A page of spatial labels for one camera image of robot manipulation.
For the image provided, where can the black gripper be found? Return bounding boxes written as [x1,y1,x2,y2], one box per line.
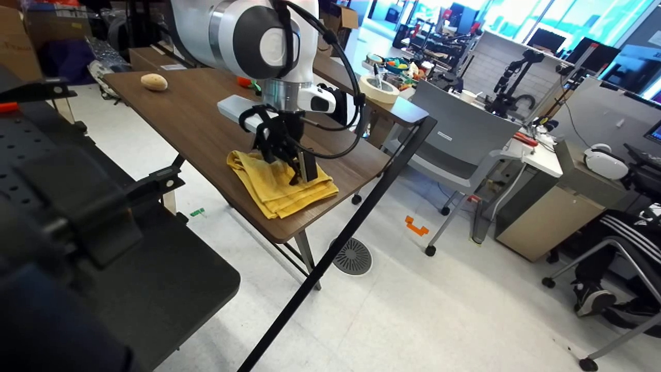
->
[238,105,321,185]

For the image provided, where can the yellow towel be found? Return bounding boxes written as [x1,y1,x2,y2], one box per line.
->
[226,148,341,221]

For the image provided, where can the beige toy egg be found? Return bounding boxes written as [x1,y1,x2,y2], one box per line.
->
[139,69,172,93]

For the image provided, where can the white tape roll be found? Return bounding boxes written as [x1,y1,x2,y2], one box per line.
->
[359,71,401,107]

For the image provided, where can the round grey floor disc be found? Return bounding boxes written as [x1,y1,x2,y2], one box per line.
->
[330,238,374,276]

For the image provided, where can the brown wooden desk black legs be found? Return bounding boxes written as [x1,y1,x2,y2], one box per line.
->
[235,38,439,372]

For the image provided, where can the grey plastic chair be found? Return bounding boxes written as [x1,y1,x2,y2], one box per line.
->
[384,80,526,257]

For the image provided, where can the grey keyboard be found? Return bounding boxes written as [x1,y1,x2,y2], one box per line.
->
[82,36,134,79]

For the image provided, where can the beige filing cabinet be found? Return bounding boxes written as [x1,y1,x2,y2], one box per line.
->
[493,181,610,265]

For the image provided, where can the large cardboard box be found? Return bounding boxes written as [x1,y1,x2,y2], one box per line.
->
[0,6,46,87]

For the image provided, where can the white headset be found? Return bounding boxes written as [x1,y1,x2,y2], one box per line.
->
[582,141,634,181]

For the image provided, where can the office chair with black jacket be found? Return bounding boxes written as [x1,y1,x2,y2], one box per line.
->
[540,205,661,372]

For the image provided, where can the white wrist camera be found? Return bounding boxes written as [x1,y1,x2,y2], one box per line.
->
[307,84,341,115]

